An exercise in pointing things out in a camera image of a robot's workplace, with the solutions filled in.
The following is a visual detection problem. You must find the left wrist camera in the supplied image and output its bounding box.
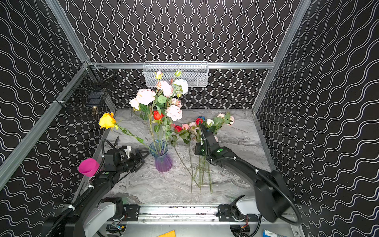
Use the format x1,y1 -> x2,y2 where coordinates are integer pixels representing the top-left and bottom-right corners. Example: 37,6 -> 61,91
121,145 -> 132,158

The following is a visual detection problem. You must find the white mesh wall basket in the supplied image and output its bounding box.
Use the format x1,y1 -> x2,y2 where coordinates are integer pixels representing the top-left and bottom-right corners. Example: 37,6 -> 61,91
143,61 -> 209,87

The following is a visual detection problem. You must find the purple blue glass vase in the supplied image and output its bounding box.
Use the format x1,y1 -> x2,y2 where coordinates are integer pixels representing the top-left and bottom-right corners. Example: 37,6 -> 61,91
149,139 -> 173,173

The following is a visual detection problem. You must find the yellow object below rail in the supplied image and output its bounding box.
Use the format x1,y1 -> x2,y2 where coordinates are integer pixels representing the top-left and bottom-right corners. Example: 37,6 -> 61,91
158,230 -> 176,237

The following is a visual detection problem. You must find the yellow rose stem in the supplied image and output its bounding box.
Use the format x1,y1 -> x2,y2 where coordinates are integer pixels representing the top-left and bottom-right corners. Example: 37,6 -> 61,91
98,113 -> 153,152

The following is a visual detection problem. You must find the cream rose stem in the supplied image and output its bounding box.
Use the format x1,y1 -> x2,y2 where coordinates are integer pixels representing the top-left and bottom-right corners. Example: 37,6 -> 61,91
129,96 -> 159,153

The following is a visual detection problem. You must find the magenta silicone cup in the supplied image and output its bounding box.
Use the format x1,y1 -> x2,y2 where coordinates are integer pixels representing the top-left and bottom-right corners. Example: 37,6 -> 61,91
78,159 -> 100,177

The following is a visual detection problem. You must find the brass padlock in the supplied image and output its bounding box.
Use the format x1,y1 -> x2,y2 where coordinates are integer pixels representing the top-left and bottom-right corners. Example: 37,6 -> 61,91
92,106 -> 98,117

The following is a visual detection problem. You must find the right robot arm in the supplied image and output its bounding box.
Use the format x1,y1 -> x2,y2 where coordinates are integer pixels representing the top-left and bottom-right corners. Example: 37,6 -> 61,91
195,124 -> 302,226

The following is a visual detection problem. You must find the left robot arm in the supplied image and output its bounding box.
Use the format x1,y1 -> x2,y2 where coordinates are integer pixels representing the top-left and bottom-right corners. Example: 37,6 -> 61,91
41,148 -> 149,237

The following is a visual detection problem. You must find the large pink peony stem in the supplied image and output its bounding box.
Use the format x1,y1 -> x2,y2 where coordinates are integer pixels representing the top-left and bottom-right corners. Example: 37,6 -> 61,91
134,70 -> 175,153

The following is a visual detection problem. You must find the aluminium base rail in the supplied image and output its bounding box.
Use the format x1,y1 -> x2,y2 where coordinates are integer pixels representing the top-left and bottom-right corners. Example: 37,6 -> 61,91
63,203 -> 298,224

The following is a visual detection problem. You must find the pink rose spray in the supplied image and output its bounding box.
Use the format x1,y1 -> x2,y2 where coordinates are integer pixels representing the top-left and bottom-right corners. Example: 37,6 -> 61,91
206,112 -> 235,135
180,122 -> 201,190

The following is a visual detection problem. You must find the black wire wall basket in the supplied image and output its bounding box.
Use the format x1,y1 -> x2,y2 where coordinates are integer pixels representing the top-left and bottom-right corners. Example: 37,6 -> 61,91
60,65 -> 116,119

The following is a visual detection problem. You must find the blue white box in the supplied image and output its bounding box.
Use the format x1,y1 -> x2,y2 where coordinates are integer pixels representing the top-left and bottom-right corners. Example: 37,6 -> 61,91
263,229 -> 286,237

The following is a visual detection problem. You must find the pink rose spray stem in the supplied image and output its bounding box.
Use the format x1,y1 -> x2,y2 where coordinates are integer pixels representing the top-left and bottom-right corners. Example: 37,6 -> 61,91
163,98 -> 183,145

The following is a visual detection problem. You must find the white light-blue flower stem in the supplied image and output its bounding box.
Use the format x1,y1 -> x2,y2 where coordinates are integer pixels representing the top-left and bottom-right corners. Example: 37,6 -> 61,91
159,69 -> 190,153

